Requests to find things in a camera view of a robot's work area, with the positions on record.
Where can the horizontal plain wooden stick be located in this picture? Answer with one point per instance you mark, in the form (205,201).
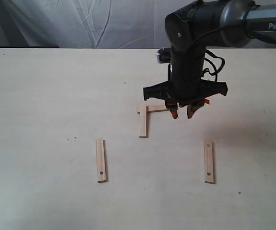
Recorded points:
(155,108)

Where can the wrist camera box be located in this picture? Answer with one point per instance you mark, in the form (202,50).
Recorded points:
(163,55)

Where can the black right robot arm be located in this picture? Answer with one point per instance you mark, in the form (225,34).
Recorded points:
(191,30)

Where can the white backdrop cloth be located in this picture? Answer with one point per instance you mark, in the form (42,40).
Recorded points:
(128,24)

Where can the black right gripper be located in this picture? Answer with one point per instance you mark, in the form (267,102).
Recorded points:
(192,77)

